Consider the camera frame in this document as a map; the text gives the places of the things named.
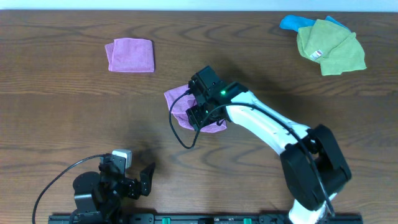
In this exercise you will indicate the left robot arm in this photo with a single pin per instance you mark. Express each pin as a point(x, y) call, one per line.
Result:
point(98, 195)

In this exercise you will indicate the folded purple cloth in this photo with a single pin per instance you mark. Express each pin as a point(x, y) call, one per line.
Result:
point(130, 55)

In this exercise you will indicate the blue cloth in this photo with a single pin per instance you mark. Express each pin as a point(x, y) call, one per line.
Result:
point(301, 24)

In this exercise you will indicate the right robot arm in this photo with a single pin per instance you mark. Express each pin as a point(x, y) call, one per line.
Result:
point(314, 166)

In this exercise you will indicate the purple cloth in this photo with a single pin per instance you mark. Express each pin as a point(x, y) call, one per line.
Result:
point(130, 55)
point(183, 104)

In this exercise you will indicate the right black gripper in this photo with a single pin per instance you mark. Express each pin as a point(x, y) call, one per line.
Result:
point(194, 114)

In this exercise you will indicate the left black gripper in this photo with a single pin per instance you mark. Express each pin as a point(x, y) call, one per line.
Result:
point(134, 188)

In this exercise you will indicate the green cloth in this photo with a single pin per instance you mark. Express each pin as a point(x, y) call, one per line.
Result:
point(335, 48)

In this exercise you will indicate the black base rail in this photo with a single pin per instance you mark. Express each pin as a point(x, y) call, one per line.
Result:
point(267, 218)

